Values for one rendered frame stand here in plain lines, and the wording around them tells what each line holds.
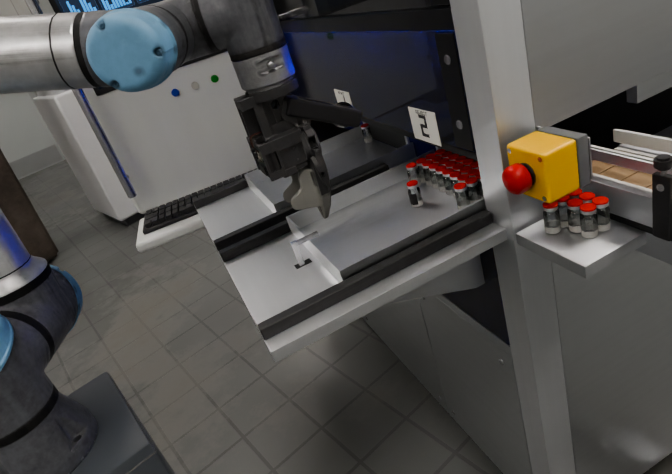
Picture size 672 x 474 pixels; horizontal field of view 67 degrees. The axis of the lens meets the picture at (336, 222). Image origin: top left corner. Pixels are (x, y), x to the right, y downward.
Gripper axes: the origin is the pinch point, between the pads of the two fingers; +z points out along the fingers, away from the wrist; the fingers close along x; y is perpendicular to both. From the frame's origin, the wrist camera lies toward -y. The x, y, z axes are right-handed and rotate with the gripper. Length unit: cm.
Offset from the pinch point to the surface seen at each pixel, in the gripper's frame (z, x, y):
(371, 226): 10.8, -8.2, -8.9
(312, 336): 12.0, 10.6, 10.8
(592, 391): 54, 12, -36
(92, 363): 99, -164, 89
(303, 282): 11.1, -1.8, 7.2
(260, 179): 10, -54, 0
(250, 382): 99, -96, 25
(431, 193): 10.8, -9.6, -22.8
